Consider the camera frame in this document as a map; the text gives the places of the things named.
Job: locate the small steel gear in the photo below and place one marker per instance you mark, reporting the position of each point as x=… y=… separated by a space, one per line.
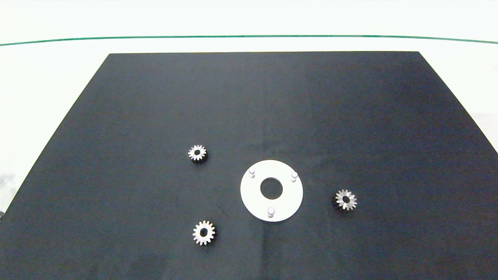
x=208 y=234
x=350 y=201
x=201 y=151

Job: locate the dark table mat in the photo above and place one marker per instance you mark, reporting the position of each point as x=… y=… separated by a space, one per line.
x=350 y=116

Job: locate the round white plate with pins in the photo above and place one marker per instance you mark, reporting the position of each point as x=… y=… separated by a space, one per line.
x=288 y=198

